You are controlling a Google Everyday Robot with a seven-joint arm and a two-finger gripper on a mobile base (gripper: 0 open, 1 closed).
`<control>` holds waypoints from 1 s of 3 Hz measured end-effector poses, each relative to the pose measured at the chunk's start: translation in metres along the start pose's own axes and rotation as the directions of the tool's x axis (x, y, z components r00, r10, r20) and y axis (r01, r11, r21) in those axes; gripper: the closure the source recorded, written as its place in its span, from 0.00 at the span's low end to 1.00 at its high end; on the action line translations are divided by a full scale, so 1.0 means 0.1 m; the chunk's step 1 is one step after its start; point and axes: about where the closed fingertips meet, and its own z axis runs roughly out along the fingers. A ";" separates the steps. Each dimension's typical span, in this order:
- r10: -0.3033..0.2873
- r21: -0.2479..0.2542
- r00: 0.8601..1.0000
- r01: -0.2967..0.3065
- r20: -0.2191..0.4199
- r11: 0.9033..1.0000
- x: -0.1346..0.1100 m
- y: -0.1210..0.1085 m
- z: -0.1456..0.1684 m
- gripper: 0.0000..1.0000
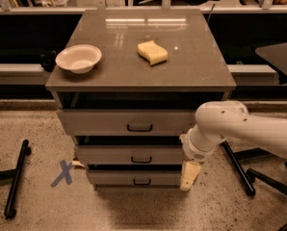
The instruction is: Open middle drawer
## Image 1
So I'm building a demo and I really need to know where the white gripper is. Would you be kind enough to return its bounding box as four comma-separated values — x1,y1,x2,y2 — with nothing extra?
179,128,215,192

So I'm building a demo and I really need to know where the grey drawer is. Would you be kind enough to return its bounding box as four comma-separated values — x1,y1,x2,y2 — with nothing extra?
58,109,196,136
74,145,182,165
87,170,181,187

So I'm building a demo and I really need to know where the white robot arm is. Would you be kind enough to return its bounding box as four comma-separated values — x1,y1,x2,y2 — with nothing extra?
179,101,287,192

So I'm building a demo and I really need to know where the grey bottom drawer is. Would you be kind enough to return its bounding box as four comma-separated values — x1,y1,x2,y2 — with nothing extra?
87,170,181,187

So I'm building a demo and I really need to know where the grey drawer cabinet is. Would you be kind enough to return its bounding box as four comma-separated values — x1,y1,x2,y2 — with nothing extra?
45,9,237,191

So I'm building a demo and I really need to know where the grey top drawer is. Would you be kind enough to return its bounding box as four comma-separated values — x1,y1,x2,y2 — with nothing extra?
58,109,196,136

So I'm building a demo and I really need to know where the black office chair base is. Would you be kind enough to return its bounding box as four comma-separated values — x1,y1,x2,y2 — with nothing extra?
246,108,287,231

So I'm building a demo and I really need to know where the yellow sponge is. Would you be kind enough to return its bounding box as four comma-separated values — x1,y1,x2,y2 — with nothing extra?
137,40,168,65

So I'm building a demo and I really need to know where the blue tape cross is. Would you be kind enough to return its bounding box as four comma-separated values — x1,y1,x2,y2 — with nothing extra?
50,160,72,188

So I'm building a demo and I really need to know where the dark round table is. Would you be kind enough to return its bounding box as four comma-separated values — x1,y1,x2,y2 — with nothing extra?
255,42,287,78

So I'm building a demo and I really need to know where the white bowl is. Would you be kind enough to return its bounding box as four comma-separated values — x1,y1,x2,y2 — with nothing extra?
56,44,102,74

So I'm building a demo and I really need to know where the black stand leg left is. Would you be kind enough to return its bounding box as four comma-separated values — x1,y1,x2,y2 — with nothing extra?
0,140,32,219

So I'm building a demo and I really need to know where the small black object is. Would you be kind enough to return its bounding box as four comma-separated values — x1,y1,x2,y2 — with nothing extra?
39,51,57,72

